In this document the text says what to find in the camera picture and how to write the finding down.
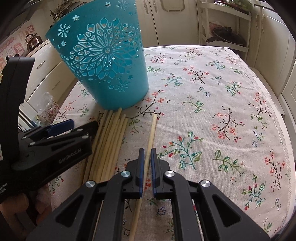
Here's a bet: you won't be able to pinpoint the plastic bag floral bin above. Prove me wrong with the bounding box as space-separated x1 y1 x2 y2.
34 92 60 126

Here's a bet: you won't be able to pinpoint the white shelf rack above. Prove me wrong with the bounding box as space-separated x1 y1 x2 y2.
197 1 251 61

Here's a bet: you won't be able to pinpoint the metal kettle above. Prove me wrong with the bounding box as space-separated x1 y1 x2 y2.
25 34 43 52

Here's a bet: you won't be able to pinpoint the cream kitchen cabinets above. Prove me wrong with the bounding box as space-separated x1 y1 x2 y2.
18 0 296 130

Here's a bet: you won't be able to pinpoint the black wok pan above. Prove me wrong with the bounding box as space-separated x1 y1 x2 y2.
206 27 246 46

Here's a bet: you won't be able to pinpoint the bamboo chopstick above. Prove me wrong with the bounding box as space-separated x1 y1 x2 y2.
107 114 127 180
100 114 126 182
129 114 157 241
82 110 108 184
95 108 122 183
89 110 113 180

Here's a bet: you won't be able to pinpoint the teal perforated plastic basket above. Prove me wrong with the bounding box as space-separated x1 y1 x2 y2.
46 1 149 110

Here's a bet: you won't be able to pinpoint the utensil wall rack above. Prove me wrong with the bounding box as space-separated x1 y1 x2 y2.
50 0 87 23

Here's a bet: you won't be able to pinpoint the floral tablecloth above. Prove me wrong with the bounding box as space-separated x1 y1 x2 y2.
47 45 293 241

